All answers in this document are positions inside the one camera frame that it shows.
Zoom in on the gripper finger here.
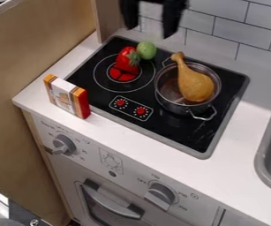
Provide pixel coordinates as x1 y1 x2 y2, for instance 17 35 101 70
118 0 141 31
161 0 190 40

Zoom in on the green toy fruit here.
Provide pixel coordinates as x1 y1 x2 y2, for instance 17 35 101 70
135 41 159 61

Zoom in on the red toy strawberry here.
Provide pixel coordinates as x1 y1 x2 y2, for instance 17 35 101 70
113 46 143 76

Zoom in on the brown toy chicken drumstick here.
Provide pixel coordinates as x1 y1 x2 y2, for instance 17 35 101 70
169 51 217 103

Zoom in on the silver pot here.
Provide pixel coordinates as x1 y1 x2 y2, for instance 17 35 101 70
153 56 224 122

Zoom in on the orange and white toy box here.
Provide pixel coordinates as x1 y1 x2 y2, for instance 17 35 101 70
41 73 93 120

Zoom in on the toy stove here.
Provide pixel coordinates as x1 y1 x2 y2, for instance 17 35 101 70
64 34 251 160

